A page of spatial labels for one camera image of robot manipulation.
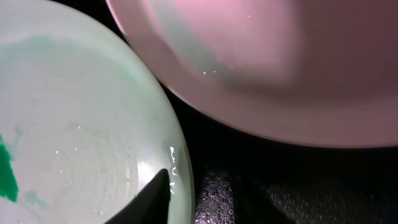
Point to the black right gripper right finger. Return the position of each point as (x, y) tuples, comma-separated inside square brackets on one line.
[(214, 203)]

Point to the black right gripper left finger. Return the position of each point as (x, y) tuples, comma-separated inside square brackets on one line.
[(150, 205)]

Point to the mint green plate front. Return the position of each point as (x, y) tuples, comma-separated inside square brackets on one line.
[(85, 126)]

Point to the round black tray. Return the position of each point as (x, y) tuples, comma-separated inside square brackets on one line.
[(280, 182)]

